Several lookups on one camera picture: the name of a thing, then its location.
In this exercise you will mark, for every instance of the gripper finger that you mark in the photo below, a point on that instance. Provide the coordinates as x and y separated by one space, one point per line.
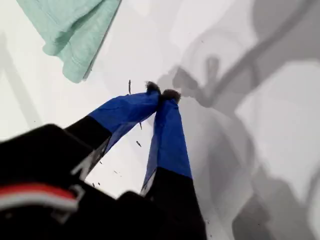
120 112
170 150

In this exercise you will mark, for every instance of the pale green T-shirt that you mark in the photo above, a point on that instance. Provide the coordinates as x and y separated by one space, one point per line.
75 30

